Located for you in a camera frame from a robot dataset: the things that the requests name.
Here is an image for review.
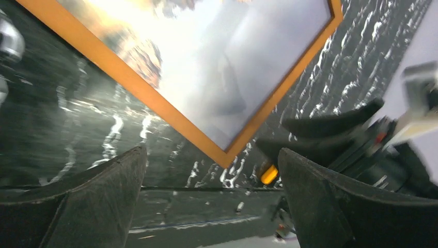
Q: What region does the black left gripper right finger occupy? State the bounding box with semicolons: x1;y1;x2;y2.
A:
278;148;437;247

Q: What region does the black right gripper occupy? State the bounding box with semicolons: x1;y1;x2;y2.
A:
256;98;437;199

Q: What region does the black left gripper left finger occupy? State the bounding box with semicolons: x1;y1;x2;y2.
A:
1;146;148;247

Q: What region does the orange screwdriver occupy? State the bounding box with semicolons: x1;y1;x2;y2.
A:
259;164;279;185

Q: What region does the orange wooden picture frame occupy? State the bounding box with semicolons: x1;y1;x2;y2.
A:
20;1;343;168

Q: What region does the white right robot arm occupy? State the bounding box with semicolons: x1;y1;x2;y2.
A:
256;61;437;199

